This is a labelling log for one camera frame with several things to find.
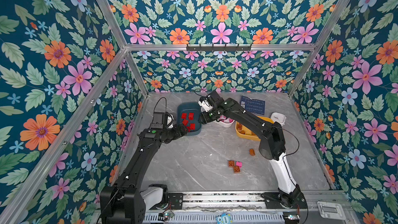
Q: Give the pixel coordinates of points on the blue owl toy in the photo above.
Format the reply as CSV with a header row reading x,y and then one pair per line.
x,y
224,219

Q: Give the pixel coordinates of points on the yellow plastic container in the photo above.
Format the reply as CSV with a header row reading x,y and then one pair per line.
x,y
253,137

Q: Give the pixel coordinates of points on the large red lego brick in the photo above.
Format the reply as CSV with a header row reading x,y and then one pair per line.
x,y
185,122

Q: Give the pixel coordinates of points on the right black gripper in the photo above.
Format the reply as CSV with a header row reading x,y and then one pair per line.
x,y
205,116

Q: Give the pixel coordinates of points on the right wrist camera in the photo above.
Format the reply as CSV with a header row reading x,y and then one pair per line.
x,y
205,104

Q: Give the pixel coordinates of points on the dark blue printed card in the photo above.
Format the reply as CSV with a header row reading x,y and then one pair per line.
x,y
253,105

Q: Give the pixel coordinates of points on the small white round dish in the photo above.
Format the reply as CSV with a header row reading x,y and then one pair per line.
x,y
279,118

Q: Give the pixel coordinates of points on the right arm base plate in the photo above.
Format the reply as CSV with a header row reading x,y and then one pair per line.
x,y
276,200

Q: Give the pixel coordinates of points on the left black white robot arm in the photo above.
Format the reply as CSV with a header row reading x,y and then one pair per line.
x,y
123,202

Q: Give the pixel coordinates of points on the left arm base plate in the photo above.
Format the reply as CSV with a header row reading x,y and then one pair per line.
x,y
171,201

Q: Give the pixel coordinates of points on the black hook rail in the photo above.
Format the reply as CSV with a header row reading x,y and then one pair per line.
x,y
221,47

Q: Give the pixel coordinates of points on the teal plastic container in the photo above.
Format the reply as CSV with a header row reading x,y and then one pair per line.
x,y
190,107

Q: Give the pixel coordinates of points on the white plastic container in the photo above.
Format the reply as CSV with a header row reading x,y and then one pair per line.
x,y
227,123

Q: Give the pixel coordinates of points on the pink lego brick cluster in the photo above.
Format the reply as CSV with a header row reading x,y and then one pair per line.
x,y
222,118

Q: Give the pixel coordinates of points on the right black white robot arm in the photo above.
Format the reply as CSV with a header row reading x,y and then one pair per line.
x,y
272,140

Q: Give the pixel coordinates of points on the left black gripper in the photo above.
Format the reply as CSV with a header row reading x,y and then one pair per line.
x,y
177,133

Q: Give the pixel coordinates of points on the white device on rail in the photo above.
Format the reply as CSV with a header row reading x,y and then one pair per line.
x,y
331,210

